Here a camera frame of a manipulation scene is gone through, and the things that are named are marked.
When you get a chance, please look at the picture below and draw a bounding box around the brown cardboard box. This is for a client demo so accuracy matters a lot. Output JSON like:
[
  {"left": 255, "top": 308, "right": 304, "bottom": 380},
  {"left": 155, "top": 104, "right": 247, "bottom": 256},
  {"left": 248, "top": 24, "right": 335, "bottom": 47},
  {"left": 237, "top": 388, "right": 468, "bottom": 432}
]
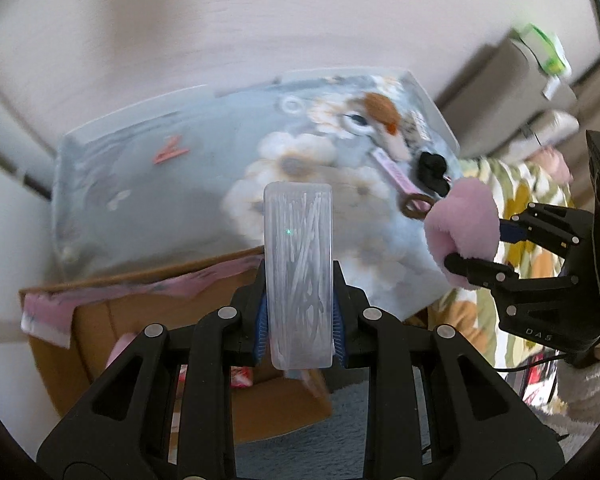
[{"left": 19, "top": 246, "right": 333, "bottom": 445}]

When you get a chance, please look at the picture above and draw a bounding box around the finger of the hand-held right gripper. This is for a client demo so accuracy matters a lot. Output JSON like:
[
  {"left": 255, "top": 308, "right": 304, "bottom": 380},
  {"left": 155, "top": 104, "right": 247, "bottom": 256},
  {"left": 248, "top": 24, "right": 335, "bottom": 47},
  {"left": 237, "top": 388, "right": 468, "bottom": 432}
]
[
  {"left": 499, "top": 202, "right": 595, "bottom": 281},
  {"left": 443, "top": 251, "right": 581, "bottom": 311}
]

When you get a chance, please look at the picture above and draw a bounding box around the black cable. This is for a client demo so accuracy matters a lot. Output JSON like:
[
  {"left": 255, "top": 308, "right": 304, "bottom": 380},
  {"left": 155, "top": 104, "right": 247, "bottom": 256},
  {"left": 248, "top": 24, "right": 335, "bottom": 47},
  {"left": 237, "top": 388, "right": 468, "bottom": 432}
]
[{"left": 494, "top": 352, "right": 568, "bottom": 373}]

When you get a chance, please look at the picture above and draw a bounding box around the grey fluffy rug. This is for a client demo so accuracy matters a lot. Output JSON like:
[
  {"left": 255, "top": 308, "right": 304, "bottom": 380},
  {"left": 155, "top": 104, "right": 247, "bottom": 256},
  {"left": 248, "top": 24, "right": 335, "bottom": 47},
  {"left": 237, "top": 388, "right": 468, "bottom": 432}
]
[{"left": 232, "top": 375, "right": 571, "bottom": 480}]

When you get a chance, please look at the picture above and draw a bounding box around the clear plastic cotton swab box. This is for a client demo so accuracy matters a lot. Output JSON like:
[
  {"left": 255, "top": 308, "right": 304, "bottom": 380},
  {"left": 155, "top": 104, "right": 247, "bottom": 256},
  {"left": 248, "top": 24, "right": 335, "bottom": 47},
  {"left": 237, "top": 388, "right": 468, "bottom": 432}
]
[{"left": 263, "top": 181, "right": 335, "bottom": 372}]

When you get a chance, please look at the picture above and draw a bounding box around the pink plush toy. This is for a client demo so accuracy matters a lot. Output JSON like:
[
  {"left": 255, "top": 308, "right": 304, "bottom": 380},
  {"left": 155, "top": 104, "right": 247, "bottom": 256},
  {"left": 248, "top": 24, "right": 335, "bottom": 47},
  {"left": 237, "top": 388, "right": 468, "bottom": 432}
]
[{"left": 424, "top": 178, "right": 501, "bottom": 286}]

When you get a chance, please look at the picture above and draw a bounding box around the pink paper sheet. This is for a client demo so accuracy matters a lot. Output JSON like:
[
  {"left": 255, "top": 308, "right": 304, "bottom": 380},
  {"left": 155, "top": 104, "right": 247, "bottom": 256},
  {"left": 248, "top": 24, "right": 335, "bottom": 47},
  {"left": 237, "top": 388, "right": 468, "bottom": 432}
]
[{"left": 21, "top": 255, "right": 266, "bottom": 348}]

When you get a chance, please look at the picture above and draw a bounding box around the brown ring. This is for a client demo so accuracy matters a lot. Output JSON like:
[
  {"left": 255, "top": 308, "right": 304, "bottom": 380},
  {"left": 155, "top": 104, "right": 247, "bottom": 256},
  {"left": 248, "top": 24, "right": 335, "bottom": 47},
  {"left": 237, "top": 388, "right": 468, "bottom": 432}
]
[{"left": 399, "top": 194, "right": 436, "bottom": 221}]

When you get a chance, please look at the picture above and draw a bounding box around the red clip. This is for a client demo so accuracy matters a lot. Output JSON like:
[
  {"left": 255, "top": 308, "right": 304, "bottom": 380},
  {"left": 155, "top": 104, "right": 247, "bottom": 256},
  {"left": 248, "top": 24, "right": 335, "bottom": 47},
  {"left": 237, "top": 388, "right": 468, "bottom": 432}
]
[{"left": 153, "top": 135, "right": 188, "bottom": 165}]

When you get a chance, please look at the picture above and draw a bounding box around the green and white box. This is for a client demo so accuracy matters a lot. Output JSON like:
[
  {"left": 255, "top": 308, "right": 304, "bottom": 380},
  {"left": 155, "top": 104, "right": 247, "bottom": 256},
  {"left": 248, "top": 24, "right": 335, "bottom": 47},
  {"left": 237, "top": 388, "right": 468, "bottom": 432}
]
[{"left": 511, "top": 24, "right": 571, "bottom": 98}]

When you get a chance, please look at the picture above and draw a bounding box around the beige furniture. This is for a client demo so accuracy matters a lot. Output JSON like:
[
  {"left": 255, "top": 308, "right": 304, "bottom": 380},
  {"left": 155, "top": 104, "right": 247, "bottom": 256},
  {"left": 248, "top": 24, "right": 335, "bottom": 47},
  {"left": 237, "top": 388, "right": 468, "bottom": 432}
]
[{"left": 437, "top": 35, "right": 578, "bottom": 161}]

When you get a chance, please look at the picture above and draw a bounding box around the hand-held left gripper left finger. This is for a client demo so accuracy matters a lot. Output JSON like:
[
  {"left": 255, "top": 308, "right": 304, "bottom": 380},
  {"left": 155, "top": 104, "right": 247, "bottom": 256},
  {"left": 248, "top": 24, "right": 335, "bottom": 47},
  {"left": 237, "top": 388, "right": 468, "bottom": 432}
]
[{"left": 36, "top": 260, "right": 271, "bottom": 480}]

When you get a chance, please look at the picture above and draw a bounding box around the pink comb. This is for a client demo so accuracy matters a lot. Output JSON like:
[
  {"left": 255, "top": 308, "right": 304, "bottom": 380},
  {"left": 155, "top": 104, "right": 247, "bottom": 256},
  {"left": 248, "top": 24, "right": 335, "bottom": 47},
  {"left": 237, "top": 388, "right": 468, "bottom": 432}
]
[{"left": 372, "top": 147, "right": 416, "bottom": 196}]

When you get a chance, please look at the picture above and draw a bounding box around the orange brown plush piece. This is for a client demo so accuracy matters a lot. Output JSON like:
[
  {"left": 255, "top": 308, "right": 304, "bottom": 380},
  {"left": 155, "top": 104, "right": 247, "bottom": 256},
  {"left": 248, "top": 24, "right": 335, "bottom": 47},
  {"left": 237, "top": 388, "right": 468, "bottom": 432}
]
[{"left": 362, "top": 92, "right": 403, "bottom": 135}]

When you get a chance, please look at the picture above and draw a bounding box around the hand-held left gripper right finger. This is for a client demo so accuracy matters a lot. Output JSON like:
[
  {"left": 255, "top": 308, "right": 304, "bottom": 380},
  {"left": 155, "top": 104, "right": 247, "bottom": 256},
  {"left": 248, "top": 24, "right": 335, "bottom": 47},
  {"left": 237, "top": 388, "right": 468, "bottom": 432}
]
[{"left": 330, "top": 260, "right": 566, "bottom": 480}]

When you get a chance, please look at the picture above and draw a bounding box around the person's right forearm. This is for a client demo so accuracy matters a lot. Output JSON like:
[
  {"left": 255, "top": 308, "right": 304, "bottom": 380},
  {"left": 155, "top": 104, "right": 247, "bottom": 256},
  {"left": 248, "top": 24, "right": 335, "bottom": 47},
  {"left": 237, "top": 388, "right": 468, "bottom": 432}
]
[{"left": 555, "top": 347, "right": 600, "bottom": 431}]

